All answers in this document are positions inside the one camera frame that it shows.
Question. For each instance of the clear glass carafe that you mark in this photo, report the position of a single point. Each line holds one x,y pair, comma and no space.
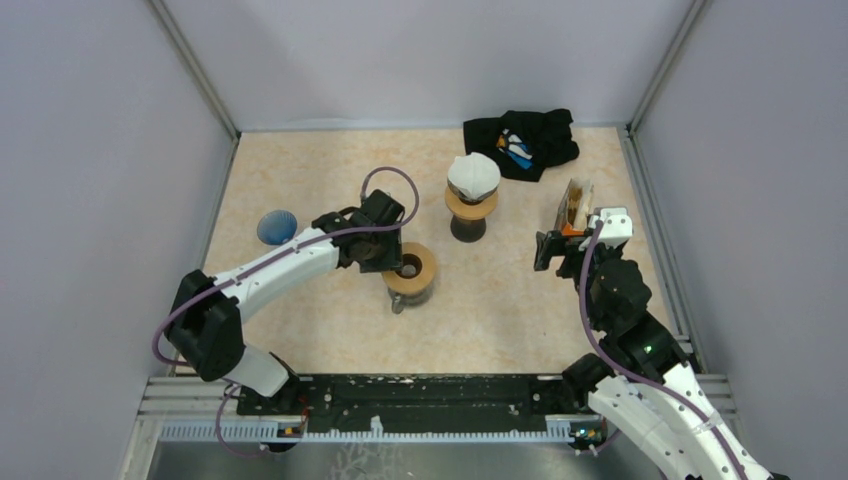
400,301

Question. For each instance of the orange coffee filter pack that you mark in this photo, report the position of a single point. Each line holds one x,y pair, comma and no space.
575,206

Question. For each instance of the black printed cloth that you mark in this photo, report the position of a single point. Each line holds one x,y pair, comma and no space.
523,144

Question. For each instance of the clear ribbed glass dripper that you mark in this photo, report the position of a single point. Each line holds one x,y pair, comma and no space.
471,198

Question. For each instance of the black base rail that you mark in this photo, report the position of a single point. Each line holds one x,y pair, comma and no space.
439,408

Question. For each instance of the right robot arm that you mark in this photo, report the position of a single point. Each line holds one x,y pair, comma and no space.
638,376

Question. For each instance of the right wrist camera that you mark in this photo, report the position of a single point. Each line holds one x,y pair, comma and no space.
611,227

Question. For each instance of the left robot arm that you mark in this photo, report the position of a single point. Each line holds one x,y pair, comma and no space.
206,322

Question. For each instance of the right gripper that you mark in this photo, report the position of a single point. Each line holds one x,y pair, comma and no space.
553,243

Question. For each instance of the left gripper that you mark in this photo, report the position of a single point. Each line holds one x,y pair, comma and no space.
393,259

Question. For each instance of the white paper coffee filter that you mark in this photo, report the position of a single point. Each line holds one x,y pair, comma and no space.
474,172

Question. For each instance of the blue glass dripper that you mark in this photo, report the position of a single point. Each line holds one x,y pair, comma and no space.
277,227

